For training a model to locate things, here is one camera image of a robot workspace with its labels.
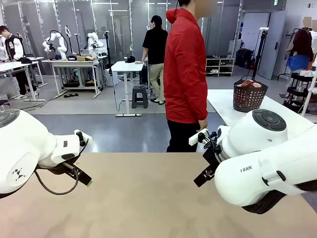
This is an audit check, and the black trolley cart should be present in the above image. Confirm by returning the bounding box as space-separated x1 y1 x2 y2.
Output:
283 71 314 107

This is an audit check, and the person in black shirt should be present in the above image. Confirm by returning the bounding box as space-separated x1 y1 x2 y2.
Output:
141 15 169 106

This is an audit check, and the blue hanging garment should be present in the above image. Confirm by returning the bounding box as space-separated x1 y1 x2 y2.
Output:
286 54 313 70

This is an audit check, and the grey plastic stool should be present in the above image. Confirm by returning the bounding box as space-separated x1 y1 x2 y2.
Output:
131 85 149 109

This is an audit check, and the white robot workbench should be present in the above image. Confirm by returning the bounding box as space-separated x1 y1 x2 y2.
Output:
41 57 102 99

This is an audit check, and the small white standing desk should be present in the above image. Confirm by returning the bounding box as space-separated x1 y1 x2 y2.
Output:
110 60 149 117

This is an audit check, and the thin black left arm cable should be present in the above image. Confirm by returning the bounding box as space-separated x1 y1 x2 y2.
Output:
34 138 89 195

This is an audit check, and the pink towel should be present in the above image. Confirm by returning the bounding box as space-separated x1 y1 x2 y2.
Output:
236 79 263 89

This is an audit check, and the wooden shoe rack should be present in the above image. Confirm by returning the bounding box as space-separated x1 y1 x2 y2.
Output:
206 57 235 77

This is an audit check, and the white metal rack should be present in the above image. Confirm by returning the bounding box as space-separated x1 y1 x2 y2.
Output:
301 71 317 117

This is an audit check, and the person in red jacket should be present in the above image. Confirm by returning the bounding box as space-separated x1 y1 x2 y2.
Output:
163 0 209 153

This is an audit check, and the black perforated plastic basket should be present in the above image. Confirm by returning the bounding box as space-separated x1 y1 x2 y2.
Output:
233 75 269 113

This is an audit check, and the thick black right arm hose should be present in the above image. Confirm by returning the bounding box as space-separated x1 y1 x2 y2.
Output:
242 183 317 215

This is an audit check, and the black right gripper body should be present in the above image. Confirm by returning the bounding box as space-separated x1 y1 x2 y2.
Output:
202 145 222 172

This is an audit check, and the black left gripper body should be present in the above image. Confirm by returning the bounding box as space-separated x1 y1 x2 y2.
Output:
37 155 80 175

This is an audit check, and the person in varsity jacket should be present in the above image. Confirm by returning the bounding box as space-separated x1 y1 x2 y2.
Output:
0 25 40 100

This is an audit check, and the grey door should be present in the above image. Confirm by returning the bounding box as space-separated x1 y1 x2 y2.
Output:
264 11 286 80

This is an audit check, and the black pole stand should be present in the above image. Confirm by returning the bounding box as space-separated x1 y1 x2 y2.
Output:
250 27 270 80

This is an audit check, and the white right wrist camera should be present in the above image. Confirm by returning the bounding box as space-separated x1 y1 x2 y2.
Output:
188 128 216 149

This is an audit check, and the long white desk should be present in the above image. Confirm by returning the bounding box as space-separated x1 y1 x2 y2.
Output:
0 57 48 102

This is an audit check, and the black suitcase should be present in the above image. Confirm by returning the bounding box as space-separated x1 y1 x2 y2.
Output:
235 48 255 69

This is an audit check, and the large white side table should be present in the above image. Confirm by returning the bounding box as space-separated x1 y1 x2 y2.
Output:
207 89 317 134

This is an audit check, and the dark brown hanging coat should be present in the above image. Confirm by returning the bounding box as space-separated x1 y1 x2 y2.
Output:
286 28 315 62

